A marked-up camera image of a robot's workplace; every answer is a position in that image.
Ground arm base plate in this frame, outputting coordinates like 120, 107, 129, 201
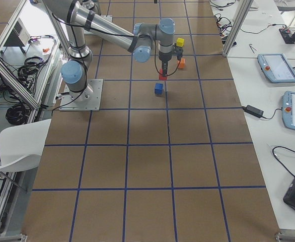
101, 15, 113, 23
59, 79, 103, 111

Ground black power adapter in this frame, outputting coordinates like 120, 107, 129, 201
242, 105, 264, 118

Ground orange block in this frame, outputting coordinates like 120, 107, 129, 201
177, 57, 186, 69

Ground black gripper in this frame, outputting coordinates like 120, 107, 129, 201
158, 52, 172, 76

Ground red block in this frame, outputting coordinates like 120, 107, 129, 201
159, 73, 168, 81

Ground yellow block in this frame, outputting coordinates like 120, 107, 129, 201
176, 38, 185, 47

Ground white chair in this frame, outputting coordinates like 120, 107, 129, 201
0, 119, 51, 172

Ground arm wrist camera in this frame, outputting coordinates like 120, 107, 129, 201
174, 43, 183, 61

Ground grey box device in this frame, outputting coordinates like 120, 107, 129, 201
4, 18, 31, 53

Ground far teach pendant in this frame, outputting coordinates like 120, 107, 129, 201
257, 53, 295, 83

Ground black cables bundle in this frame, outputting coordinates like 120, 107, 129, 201
6, 103, 29, 126

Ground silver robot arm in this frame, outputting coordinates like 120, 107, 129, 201
82, 0, 102, 15
44, 1, 177, 110

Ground aluminium frame post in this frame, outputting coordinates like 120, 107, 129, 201
222, 0, 253, 57

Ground blue block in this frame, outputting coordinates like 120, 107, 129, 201
154, 83, 164, 95

